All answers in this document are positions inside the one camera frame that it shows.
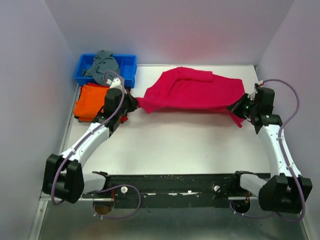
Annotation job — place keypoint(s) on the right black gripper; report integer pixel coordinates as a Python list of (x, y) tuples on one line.
[(236, 106)]

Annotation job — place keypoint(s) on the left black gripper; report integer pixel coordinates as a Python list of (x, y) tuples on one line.
[(133, 102)]

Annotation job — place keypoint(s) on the magenta t shirt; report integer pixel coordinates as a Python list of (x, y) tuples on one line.
[(184, 88)]

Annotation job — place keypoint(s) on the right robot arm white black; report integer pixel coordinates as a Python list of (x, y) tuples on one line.
[(287, 190)]

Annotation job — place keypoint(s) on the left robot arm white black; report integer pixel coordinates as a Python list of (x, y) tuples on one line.
[(63, 173)]

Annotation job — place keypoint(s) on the blue plastic bin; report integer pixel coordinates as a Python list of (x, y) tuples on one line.
[(127, 65)]

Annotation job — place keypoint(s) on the grey t shirt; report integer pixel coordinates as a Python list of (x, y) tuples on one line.
[(103, 68)]

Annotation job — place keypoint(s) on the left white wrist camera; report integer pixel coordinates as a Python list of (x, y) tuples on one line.
[(116, 83)]

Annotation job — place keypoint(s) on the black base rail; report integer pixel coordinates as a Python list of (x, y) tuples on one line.
[(171, 191)]

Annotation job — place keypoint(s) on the aluminium extrusion frame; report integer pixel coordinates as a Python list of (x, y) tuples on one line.
[(46, 197)]

